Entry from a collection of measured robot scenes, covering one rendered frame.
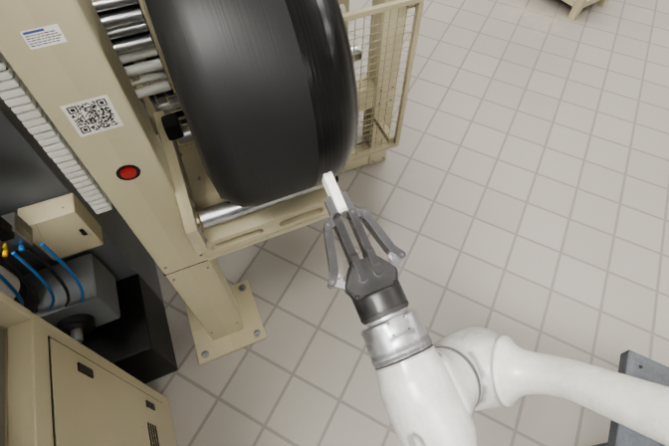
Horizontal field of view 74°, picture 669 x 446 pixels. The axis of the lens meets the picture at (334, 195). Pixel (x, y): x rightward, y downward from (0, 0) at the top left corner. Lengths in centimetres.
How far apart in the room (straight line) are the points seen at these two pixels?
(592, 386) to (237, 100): 61
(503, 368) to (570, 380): 9
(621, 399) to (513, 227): 164
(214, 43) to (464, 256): 161
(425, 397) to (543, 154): 205
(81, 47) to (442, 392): 72
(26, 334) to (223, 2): 75
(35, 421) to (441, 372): 72
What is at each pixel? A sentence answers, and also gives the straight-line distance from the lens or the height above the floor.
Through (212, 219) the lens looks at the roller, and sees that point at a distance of 105.
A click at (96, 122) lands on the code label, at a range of 90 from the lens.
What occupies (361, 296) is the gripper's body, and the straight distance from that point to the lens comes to 66.
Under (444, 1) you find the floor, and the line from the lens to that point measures 348.
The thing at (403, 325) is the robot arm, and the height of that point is 118.
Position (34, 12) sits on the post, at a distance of 78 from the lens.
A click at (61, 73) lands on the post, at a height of 132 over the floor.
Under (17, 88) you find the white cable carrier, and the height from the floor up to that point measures 130.
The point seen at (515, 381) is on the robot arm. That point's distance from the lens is 74.
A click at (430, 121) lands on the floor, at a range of 253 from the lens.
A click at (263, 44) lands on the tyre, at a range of 70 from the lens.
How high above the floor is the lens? 177
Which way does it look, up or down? 55 degrees down
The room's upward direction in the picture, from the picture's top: straight up
